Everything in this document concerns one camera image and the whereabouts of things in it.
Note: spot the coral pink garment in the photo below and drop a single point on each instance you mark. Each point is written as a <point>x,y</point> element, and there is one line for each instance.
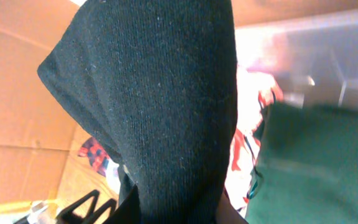
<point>255,91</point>

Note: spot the red plaid flannel shirt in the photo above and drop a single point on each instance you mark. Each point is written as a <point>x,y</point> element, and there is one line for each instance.
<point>96,155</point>

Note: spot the dark green garment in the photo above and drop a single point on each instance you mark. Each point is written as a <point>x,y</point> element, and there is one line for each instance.
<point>307,167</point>

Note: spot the clear plastic storage bin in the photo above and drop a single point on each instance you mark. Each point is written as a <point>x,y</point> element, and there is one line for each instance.
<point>314,59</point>

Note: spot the black garment with tape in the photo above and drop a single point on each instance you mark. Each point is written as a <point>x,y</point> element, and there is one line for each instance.
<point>155,83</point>

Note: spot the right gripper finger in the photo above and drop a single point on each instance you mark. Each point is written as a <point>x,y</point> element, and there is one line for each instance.
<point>87,211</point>

